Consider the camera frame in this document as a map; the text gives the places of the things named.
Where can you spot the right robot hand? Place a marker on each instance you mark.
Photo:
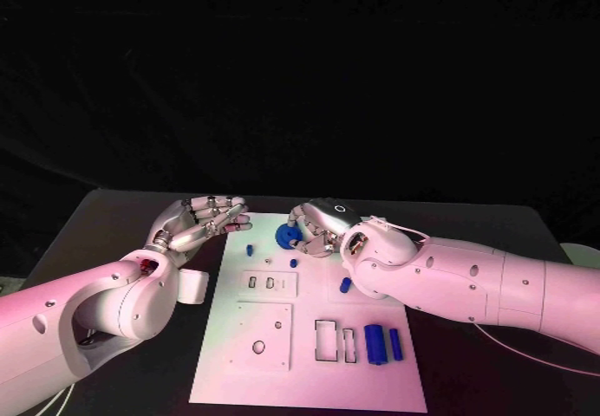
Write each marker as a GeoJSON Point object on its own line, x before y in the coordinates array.
{"type": "Point", "coordinates": [330, 213]}

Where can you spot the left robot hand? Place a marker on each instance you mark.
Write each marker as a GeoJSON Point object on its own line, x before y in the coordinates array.
{"type": "Point", "coordinates": [180, 221]}

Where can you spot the blue gear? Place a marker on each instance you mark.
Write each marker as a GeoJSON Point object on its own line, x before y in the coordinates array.
{"type": "Point", "coordinates": [284, 235]}

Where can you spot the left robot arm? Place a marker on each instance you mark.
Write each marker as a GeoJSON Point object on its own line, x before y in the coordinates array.
{"type": "Point", "coordinates": [50, 325]}

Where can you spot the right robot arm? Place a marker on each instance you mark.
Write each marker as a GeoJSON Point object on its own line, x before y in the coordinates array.
{"type": "Point", "coordinates": [468, 286]}

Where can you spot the white task board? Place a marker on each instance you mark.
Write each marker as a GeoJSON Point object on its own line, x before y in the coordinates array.
{"type": "Point", "coordinates": [308, 383]}

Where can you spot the thick blue cylinder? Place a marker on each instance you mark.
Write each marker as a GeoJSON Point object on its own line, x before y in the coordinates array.
{"type": "Point", "coordinates": [375, 344]}

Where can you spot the thin blue cylinder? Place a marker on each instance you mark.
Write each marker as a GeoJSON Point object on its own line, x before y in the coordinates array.
{"type": "Point", "coordinates": [395, 344]}

